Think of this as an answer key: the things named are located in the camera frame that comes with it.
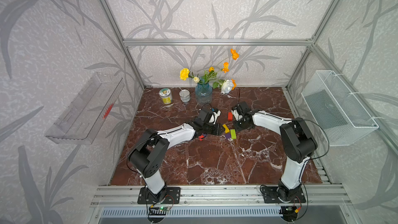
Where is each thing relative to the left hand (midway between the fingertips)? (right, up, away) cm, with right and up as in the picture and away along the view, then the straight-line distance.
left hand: (223, 129), depth 87 cm
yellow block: (+3, -2, +8) cm, 9 cm away
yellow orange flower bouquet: (-6, +31, +4) cm, 32 cm away
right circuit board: (+30, -37, -15) cm, 50 cm away
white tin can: (-25, +20, +21) cm, 38 cm away
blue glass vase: (-12, +21, +15) cm, 28 cm away
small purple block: (+4, -5, +6) cm, 9 cm away
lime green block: (+7, -4, +6) cm, 10 cm away
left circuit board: (-30, -33, -17) cm, 48 cm away
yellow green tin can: (-37, +20, +18) cm, 46 cm away
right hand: (+10, +1, +10) cm, 14 cm away
